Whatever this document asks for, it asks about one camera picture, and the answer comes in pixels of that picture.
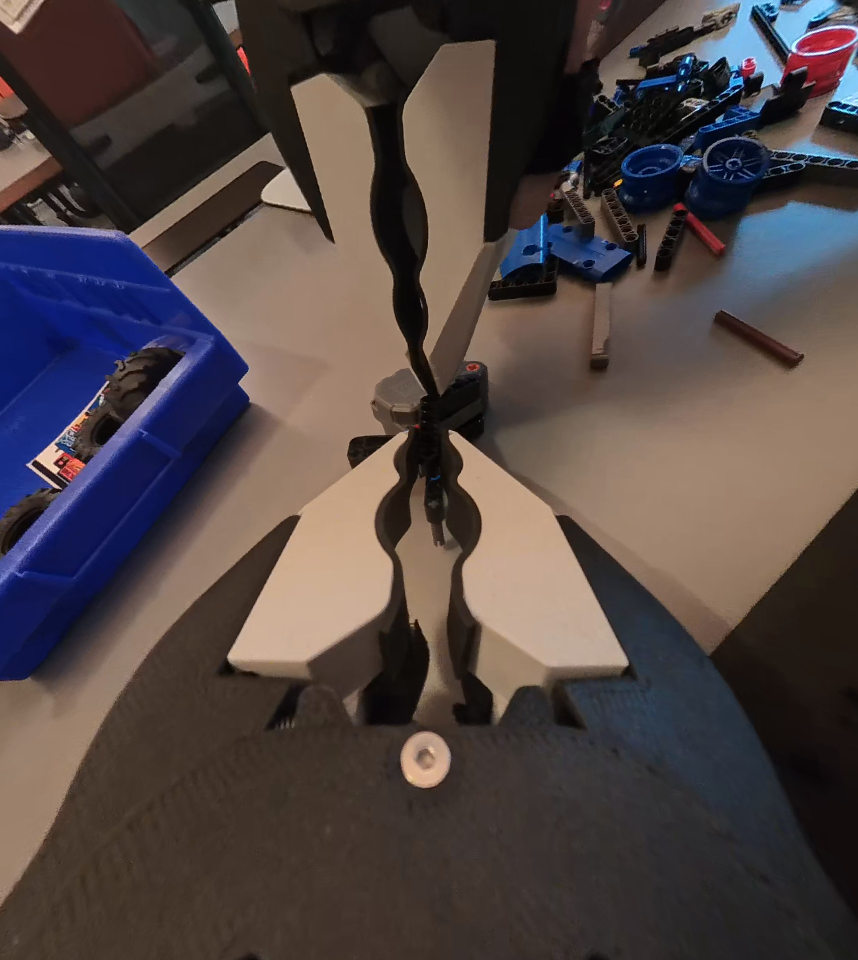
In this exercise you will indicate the grey desk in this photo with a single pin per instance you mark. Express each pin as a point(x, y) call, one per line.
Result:
point(699, 450)

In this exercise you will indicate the blue angled shell panel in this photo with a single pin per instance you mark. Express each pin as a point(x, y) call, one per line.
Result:
point(590, 251)

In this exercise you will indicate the blue wheel hub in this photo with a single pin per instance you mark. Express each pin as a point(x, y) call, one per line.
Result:
point(650, 176)
point(729, 172)

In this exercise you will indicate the dark perforated panel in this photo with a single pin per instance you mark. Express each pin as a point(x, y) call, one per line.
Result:
point(834, 675)

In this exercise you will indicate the black flat beam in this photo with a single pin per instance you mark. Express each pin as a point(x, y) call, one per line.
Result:
point(523, 285)

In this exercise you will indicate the blue curved shell panel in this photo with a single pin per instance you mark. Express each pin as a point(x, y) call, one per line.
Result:
point(526, 251)

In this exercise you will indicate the grey pull-back motor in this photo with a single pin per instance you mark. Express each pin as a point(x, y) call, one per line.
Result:
point(399, 401)

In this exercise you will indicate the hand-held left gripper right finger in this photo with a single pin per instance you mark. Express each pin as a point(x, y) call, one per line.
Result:
point(541, 600)

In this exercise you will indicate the white stand base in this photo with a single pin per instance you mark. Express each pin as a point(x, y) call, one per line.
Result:
point(286, 191)

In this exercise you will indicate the grey long beam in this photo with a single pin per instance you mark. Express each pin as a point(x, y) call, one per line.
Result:
point(826, 166)

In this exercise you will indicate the printed sticker sheet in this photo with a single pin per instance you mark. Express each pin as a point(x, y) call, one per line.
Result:
point(65, 457)

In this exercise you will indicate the dark grey beam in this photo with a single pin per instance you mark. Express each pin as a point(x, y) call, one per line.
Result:
point(600, 326)

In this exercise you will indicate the brown axle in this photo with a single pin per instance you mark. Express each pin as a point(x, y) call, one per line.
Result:
point(759, 339)

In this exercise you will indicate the pile of loose building parts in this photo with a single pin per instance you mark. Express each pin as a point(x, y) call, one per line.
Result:
point(661, 112)

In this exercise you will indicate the long black axle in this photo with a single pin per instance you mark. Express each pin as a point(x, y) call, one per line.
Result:
point(770, 30)

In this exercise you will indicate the red wheel hub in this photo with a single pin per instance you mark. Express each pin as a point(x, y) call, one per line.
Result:
point(823, 56)

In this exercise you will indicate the blue plastic bin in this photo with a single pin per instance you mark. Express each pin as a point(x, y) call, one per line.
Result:
point(61, 300)

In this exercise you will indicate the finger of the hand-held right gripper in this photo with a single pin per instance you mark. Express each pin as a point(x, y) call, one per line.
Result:
point(448, 135)
point(339, 150)

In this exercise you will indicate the black rubber tyre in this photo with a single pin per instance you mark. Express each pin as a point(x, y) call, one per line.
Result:
point(144, 371)
point(16, 525)
point(95, 433)

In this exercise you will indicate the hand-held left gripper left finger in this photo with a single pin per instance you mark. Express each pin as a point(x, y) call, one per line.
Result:
point(316, 600)

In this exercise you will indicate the red axle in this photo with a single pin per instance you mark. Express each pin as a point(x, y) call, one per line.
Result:
point(703, 232)

